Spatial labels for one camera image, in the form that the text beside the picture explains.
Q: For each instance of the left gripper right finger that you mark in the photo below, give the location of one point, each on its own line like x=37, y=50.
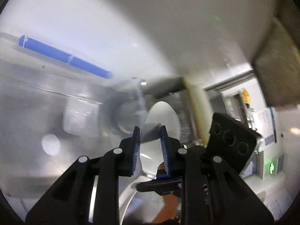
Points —
x=211, y=191

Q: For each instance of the steel kettle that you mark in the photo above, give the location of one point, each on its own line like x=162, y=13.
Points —
x=128, y=106

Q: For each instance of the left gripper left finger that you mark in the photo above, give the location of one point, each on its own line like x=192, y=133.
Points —
x=88, y=191

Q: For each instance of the white ladle spoon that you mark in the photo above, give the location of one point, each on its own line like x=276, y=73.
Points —
x=150, y=154

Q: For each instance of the square white dish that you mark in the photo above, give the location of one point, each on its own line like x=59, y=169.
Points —
x=81, y=117

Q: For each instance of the clear plastic storage box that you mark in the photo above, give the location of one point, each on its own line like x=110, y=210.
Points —
x=34, y=93

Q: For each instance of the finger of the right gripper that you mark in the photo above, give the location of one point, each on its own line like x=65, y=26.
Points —
x=162, y=175
x=159, y=186

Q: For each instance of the yellow bottle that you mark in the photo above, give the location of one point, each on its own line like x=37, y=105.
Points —
x=246, y=97

